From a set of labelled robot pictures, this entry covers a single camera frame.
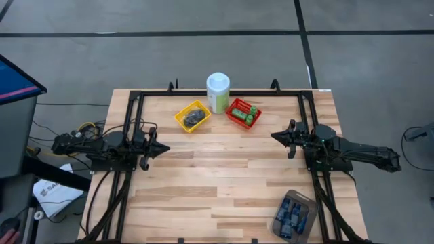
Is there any computer monitor blue screen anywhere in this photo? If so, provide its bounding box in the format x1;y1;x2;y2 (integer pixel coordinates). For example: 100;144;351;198
0;54;48;106

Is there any gray equipment base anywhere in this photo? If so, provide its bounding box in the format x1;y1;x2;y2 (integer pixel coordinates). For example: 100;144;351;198
404;121;434;142

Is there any red plastic basket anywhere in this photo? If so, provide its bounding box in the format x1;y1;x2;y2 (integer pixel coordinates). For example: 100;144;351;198
225;98;263;131

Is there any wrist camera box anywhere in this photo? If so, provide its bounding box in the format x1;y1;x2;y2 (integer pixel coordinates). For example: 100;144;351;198
134;130;147;150
295;121;308;142

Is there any white green wipes canister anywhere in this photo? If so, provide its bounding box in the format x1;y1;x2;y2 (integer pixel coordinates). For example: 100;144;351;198
205;72;231;115

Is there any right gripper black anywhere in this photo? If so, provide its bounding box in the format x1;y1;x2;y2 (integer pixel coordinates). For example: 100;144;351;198
271;119;296;159

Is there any yellow plastic basket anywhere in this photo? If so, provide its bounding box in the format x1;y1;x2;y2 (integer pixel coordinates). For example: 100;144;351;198
174;100;212;134

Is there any dark blue squeeze tube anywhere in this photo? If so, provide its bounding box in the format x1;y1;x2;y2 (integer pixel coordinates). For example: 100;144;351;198
276;198;292;223
297;213;309;235
280;222;294;239

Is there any black stand beam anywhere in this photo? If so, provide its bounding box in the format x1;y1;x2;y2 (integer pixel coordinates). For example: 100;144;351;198
20;155;92;192

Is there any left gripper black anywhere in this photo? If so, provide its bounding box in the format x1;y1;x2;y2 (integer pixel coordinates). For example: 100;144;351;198
138;127;170;172

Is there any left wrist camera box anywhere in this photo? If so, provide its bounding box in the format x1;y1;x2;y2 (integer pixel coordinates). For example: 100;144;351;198
134;130;147;150

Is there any person's hand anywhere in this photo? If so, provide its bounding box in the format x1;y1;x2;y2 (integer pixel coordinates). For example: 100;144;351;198
0;229;21;244

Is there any gray plastic tray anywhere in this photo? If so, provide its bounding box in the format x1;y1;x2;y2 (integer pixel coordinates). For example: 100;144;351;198
270;189;319;244

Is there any black computer mouse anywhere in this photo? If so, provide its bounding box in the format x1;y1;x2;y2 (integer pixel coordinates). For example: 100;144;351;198
0;216;21;235

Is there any black metal table frame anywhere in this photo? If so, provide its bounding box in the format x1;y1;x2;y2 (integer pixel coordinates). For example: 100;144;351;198
78;78;371;244

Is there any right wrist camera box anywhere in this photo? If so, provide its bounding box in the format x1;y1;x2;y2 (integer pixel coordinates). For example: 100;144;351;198
295;121;308;142

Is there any large dark blue bottle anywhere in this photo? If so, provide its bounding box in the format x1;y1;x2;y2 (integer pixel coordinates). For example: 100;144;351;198
290;202;302;227

